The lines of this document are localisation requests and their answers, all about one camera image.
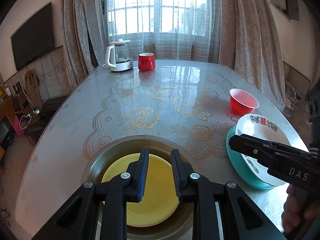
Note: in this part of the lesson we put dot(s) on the dark low bench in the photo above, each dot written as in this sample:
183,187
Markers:
45,115

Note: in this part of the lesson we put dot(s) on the gold lace floral table mat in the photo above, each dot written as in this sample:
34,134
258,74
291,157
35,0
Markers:
142,115

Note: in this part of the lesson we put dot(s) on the beige velvet curtain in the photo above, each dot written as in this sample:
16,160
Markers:
250,37
77,30

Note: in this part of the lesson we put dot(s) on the yellow plate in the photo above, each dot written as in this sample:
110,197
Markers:
160,205

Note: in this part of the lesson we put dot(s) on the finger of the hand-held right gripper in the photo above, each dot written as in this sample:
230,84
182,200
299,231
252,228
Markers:
250,146

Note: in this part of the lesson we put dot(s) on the pink plastic bag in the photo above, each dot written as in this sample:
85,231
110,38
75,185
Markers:
17,126

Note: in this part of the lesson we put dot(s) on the grey wall electrical box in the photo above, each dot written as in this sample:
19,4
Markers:
287,2

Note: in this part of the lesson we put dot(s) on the red mug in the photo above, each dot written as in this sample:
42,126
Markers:
146,62

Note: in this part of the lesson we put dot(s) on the printed cloth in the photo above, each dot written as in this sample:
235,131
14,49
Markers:
292,97

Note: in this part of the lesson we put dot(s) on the barred window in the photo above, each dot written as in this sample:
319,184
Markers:
140,17

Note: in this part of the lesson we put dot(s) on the white sheer curtain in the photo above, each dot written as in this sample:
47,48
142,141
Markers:
162,12

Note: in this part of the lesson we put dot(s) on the white power strip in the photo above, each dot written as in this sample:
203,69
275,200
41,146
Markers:
36,110

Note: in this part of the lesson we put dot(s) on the black wall television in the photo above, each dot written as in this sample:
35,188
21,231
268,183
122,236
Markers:
32,37

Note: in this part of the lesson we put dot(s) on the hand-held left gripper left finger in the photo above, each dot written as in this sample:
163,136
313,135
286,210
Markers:
142,177

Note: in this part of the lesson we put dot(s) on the teal plate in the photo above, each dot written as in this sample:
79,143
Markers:
237,160

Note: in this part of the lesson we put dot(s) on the red plastic bowl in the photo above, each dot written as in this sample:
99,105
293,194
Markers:
243,103

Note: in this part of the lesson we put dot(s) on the wooden folding chair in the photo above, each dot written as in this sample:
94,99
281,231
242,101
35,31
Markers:
32,90

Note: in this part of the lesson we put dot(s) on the stainless steel bowl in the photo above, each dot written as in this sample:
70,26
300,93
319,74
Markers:
112,150

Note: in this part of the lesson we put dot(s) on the wooden shelf cabinet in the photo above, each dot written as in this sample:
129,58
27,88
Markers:
6,110

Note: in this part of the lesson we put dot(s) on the white glass electric kettle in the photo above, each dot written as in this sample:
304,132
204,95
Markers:
120,57

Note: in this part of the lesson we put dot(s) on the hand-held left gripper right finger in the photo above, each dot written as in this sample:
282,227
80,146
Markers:
176,177

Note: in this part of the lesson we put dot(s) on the white deep plate red print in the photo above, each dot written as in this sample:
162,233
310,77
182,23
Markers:
260,132

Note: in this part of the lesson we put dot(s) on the person's right hand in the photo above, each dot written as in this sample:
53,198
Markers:
297,210

